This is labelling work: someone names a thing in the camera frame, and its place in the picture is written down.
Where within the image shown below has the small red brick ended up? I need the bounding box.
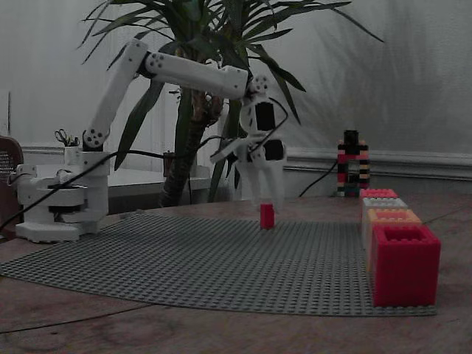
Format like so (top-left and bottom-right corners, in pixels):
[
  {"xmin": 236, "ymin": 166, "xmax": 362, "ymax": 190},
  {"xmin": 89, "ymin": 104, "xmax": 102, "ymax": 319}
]
[{"xmin": 260, "ymin": 202, "xmax": 277, "ymax": 230}]

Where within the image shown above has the grey Lego brick container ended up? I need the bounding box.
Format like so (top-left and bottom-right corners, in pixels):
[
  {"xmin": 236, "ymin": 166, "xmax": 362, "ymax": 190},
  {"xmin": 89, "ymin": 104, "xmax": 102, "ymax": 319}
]
[{"xmin": 361, "ymin": 198, "xmax": 409, "ymax": 251}]

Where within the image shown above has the grey studded baseplate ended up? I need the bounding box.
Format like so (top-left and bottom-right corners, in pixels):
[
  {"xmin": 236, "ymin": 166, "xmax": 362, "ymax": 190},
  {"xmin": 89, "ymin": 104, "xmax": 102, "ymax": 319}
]
[{"xmin": 0, "ymin": 210, "xmax": 438, "ymax": 318}]

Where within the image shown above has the red Lego brick container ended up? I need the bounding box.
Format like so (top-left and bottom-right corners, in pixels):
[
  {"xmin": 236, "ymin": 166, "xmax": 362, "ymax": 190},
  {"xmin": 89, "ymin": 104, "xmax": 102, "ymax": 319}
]
[
  {"xmin": 372, "ymin": 223, "xmax": 443, "ymax": 308},
  {"xmin": 359, "ymin": 187, "xmax": 399, "ymax": 200}
]

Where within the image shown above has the orange Lego brick container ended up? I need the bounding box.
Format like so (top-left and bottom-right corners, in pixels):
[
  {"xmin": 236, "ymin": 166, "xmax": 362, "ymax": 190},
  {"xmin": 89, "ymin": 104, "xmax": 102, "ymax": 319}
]
[{"xmin": 366, "ymin": 208, "xmax": 423, "ymax": 276}]

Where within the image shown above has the large green palm plant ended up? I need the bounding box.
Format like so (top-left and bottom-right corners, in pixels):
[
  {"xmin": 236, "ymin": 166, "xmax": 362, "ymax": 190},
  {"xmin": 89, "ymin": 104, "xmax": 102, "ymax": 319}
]
[{"xmin": 77, "ymin": 0, "xmax": 384, "ymax": 207}]

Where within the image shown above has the white sheer curtain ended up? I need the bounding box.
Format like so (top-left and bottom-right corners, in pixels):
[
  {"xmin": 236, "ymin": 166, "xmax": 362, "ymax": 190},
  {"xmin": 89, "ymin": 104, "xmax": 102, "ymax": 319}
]
[{"xmin": 0, "ymin": 0, "xmax": 472, "ymax": 156}]

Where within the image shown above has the white pen holder cup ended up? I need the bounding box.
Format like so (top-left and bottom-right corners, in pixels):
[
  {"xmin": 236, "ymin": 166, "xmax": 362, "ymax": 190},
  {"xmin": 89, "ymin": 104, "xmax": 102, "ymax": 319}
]
[{"xmin": 64, "ymin": 145, "xmax": 81, "ymax": 165}]

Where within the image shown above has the black camera cable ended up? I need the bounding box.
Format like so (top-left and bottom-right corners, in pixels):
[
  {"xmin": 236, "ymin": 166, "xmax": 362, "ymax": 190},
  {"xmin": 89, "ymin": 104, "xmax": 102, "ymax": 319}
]
[{"xmin": 297, "ymin": 162, "xmax": 339, "ymax": 198}]

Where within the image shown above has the multicolour brick tower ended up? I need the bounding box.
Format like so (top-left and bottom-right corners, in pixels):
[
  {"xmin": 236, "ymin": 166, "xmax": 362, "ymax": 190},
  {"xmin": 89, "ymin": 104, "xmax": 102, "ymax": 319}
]
[{"xmin": 334, "ymin": 128, "xmax": 369, "ymax": 198}]

